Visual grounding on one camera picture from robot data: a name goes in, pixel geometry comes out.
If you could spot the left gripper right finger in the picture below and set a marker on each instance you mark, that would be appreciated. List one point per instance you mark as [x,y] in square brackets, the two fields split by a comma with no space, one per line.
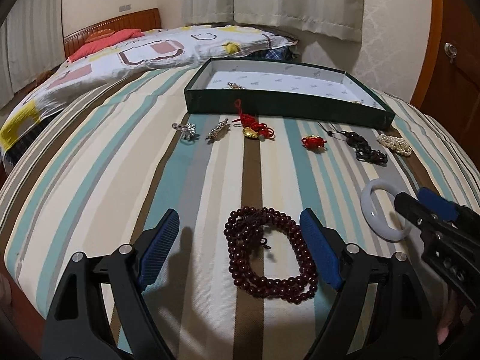
[401,325]

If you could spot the striped bed cover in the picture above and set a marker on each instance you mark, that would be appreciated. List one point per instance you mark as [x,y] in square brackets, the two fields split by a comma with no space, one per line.
[111,164]

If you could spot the person's hand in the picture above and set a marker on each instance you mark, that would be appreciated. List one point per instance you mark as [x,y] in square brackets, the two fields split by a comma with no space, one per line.
[455,311]

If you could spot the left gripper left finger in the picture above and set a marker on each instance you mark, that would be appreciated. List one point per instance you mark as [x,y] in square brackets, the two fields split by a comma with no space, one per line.
[77,326]

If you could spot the green shallow cardboard box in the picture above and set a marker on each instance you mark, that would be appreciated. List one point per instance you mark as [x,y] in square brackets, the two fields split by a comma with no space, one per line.
[287,90]

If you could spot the blue plaid blanket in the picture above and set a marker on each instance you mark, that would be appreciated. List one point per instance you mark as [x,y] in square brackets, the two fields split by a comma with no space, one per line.
[283,54]

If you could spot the silver door lock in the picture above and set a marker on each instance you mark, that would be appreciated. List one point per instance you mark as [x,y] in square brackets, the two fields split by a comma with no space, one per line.
[451,51]

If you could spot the white jade bangle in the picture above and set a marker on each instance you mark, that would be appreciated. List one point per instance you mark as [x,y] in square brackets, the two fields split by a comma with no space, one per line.
[374,211]

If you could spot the wall socket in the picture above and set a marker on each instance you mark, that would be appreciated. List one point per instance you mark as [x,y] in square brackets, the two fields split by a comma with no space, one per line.
[126,7]

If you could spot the gold pearl brooch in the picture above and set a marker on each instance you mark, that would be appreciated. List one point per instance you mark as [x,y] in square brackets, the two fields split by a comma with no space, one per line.
[233,85]

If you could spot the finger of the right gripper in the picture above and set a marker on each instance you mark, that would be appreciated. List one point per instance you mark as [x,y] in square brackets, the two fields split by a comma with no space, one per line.
[440,206]
[420,216]

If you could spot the silver rhinestone hair clip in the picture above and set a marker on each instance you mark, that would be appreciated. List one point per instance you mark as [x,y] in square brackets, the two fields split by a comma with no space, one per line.
[218,131]

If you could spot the red knot gold charm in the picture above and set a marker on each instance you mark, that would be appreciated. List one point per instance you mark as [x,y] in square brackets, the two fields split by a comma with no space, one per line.
[250,126]

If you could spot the wooden door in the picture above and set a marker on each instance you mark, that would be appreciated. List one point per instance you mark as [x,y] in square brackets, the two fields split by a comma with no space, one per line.
[449,92]

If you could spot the small red knot ornament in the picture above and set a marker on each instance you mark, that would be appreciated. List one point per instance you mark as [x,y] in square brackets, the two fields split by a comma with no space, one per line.
[314,143]

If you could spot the white patterned quilt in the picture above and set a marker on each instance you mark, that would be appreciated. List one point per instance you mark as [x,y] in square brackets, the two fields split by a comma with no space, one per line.
[154,49]

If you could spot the left side striped curtain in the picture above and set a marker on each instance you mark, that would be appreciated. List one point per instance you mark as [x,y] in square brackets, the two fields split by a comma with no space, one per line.
[32,42]

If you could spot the red pillow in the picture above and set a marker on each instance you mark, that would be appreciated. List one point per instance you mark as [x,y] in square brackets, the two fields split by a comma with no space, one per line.
[103,42]

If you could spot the wooden headboard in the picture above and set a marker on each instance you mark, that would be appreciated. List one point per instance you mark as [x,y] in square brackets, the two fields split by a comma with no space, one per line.
[144,20]

